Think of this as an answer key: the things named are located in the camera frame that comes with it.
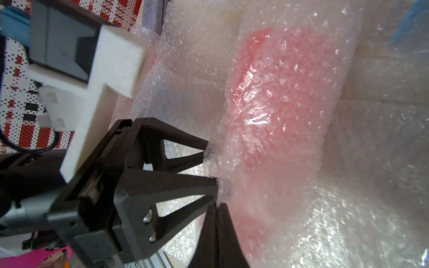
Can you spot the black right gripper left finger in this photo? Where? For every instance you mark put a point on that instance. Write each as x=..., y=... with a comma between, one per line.
x=205, y=255

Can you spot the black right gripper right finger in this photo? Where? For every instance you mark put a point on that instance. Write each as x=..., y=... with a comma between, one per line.
x=229, y=253

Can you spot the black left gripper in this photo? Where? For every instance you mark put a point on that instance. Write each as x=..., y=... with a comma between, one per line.
x=105, y=227

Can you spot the red glass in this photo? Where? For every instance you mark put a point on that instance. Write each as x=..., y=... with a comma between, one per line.
x=292, y=59

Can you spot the light blue glass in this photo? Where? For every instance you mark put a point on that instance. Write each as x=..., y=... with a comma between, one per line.
x=413, y=31

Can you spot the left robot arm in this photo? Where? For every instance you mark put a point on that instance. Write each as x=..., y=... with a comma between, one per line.
x=30, y=183

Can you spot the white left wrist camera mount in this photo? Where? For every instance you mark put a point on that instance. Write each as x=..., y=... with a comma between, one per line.
x=84, y=63

